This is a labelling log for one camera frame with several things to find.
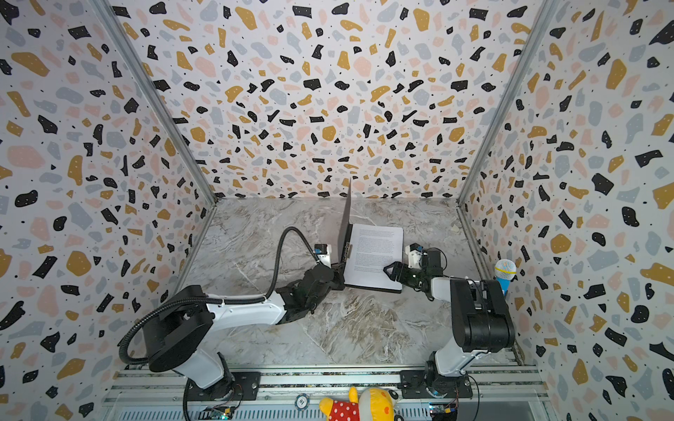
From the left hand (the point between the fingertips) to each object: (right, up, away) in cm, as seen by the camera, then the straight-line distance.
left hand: (345, 262), depth 83 cm
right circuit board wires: (+26, -39, -11) cm, 48 cm away
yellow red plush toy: (+7, -33, -18) cm, 38 cm away
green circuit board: (-34, -39, -13) cm, 53 cm away
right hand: (+15, -3, +12) cm, 20 cm away
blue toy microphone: (+42, 0, -14) cm, 45 cm away
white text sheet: (+10, +2, +20) cm, 23 cm away
